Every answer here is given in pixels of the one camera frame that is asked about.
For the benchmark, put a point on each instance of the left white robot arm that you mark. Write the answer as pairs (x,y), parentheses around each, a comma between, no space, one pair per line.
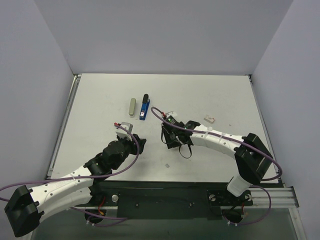
(27,207)

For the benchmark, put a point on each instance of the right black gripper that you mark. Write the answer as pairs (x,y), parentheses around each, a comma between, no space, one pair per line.
(170,135)

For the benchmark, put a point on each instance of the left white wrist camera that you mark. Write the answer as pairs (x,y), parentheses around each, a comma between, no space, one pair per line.
(123,130)

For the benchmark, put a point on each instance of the staple box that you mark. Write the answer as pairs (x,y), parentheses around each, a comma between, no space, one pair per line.
(210,119)

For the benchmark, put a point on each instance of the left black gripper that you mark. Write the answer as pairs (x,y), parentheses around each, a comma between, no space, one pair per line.
(136,144)

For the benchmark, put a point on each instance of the aluminium rail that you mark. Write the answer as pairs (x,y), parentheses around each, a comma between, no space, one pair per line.
(281,198)

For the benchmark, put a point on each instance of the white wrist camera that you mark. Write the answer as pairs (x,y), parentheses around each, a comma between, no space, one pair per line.
(123,130)
(169,116)

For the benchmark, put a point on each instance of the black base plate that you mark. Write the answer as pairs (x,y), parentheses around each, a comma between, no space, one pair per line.
(163,200)

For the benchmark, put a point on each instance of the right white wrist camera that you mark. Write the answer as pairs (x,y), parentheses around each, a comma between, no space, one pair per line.
(169,116)

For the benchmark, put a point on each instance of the blue stapler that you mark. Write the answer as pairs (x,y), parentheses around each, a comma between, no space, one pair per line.
(144,107)

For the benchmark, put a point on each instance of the beige stapler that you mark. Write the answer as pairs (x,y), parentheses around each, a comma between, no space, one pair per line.
(132,105)

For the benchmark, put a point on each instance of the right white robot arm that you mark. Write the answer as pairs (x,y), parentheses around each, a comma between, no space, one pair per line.
(252,158)

